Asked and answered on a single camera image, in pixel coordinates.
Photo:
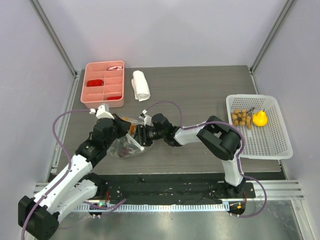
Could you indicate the polka dot zip top bag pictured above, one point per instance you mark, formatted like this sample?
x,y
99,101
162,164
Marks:
x,y
127,146

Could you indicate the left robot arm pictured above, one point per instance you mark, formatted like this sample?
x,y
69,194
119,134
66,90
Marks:
x,y
40,215

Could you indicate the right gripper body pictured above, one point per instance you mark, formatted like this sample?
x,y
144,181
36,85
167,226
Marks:
x,y
141,135

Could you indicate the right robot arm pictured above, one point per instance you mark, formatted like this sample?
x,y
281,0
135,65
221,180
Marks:
x,y
218,136

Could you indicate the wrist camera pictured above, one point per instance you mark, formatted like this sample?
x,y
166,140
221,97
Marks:
x,y
147,120
103,111

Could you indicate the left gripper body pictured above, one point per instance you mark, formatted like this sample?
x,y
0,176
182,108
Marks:
x,y
118,130

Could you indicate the red white item in tray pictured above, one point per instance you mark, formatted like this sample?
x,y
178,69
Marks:
x,y
115,68

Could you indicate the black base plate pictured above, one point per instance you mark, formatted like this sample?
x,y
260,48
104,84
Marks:
x,y
169,189

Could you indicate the rolled white towel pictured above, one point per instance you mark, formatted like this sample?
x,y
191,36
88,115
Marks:
x,y
140,86

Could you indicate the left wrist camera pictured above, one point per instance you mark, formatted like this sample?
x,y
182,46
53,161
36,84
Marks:
x,y
103,111

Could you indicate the red item front compartment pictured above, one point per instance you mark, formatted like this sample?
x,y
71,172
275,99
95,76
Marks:
x,y
113,98

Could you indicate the white perforated basket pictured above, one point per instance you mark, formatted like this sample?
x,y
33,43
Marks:
x,y
270,142

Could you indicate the pink compartment tray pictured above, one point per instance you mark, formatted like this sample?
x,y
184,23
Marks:
x,y
92,97

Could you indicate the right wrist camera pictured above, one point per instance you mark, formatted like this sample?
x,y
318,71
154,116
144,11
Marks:
x,y
147,120

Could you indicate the yellow fake pear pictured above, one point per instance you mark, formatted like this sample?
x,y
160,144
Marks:
x,y
260,118

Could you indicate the aluminium rail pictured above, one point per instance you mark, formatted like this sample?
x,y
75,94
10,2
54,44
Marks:
x,y
288,190

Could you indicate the fake longan bunch with stem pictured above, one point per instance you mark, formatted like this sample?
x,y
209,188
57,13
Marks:
x,y
242,117

